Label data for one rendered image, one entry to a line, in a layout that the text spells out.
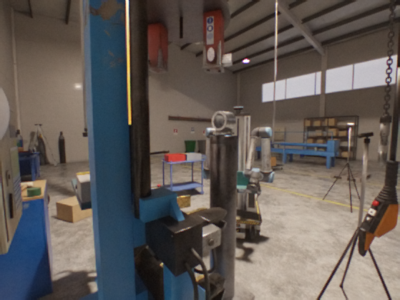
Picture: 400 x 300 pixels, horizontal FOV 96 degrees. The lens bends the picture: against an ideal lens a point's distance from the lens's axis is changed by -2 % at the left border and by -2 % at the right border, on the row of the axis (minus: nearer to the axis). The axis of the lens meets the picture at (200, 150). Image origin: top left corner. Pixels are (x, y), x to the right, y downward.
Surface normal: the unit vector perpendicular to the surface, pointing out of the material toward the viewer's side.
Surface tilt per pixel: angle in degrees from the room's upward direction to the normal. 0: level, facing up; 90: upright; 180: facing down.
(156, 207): 90
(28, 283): 90
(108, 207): 90
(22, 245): 90
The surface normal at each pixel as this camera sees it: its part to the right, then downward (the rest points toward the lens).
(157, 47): -0.30, 0.08
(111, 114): 0.62, 0.07
